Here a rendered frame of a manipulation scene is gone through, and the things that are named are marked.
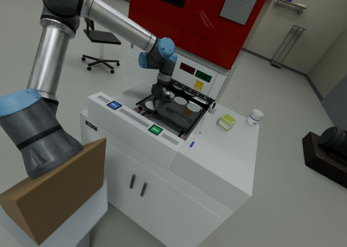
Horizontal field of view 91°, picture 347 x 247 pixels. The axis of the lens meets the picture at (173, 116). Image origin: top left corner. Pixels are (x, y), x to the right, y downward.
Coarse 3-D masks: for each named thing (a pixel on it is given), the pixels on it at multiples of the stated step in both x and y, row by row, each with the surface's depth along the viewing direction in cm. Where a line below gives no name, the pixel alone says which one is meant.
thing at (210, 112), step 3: (210, 105) 91; (210, 108) 92; (210, 111) 93; (213, 111) 93; (207, 114) 93; (210, 114) 93; (213, 114) 97; (207, 117) 94; (210, 117) 93; (204, 120) 96; (207, 120) 95; (204, 123) 97; (207, 123) 96; (204, 126) 97
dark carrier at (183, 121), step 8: (152, 96) 120; (176, 96) 129; (144, 104) 109; (168, 104) 117; (176, 104) 120; (184, 104) 123; (160, 112) 108; (168, 112) 110; (176, 112) 113; (184, 112) 116; (192, 112) 118; (200, 112) 121; (168, 120) 103; (176, 120) 106; (184, 120) 108; (192, 120) 110; (184, 128) 102
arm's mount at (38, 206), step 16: (96, 144) 51; (80, 160) 48; (96, 160) 55; (48, 176) 40; (64, 176) 45; (80, 176) 52; (96, 176) 61; (16, 192) 40; (32, 192) 38; (48, 192) 43; (64, 192) 49; (80, 192) 57; (16, 208) 39; (32, 208) 40; (48, 208) 46; (64, 208) 53; (32, 224) 43; (48, 224) 50
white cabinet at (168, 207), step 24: (120, 144) 94; (120, 168) 105; (144, 168) 94; (120, 192) 119; (144, 192) 103; (168, 192) 93; (192, 192) 85; (144, 216) 118; (168, 216) 104; (192, 216) 93; (216, 216) 84; (168, 240) 118; (192, 240) 104
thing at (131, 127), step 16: (96, 96) 92; (96, 112) 92; (112, 112) 86; (128, 112) 90; (112, 128) 92; (128, 128) 86; (144, 128) 83; (144, 144) 85; (160, 144) 80; (176, 144) 81; (160, 160) 85
